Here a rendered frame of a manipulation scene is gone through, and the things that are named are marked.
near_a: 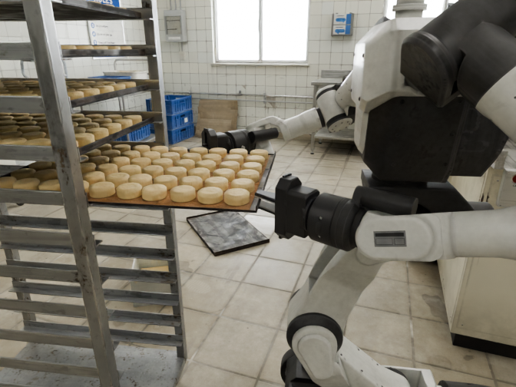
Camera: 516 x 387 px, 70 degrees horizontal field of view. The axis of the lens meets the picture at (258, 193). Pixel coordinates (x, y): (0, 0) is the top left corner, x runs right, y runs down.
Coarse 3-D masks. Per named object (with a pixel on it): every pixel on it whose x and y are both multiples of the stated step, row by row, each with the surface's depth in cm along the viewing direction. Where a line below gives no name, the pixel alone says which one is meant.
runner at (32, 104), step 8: (0, 96) 67; (8, 96) 66; (16, 96) 66; (24, 96) 66; (32, 96) 66; (40, 96) 66; (0, 104) 67; (8, 104) 67; (16, 104) 67; (24, 104) 67; (32, 104) 66; (40, 104) 66; (0, 112) 68; (8, 112) 68; (16, 112) 67; (24, 112) 67; (32, 112) 67; (40, 112) 67; (72, 112) 66
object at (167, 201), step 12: (216, 168) 94; (240, 168) 94; (264, 168) 94; (168, 192) 78; (252, 192) 79; (156, 204) 72; (168, 204) 72; (180, 204) 72; (192, 204) 72; (204, 204) 72; (216, 204) 72
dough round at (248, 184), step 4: (236, 180) 79; (240, 180) 79; (244, 180) 79; (248, 180) 79; (252, 180) 79; (232, 184) 78; (236, 184) 77; (240, 184) 77; (244, 184) 77; (248, 184) 77; (252, 184) 78; (232, 188) 78; (244, 188) 77; (248, 188) 77; (252, 188) 78
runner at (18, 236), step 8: (0, 232) 78; (8, 232) 77; (16, 232) 77; (24, 232) 77; (32, 232) 76; (40, 232) 76; (48, 232) 76; (56, 232) 76; (64, 232) 76; (0, 240) 78; (8, 240) 78; (16, 240) 78; (24, 240) 78; (32, 240) 77; (40, 240) 77; (48, 240) 77; (56, 240) 76; (64, 240) 76; (96, 240) 78
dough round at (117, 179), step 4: (108, 176) 82; (112, 176) 82; (116, 176) 82; (120, 176) 82; (124, 176) 82; (128, 176) 83; (108, 180) 80; (112, 180) 80; (116, 180) 80; (120, 180) 81; (124, 180) 81; (116, 184) 81; (120, 184) 81
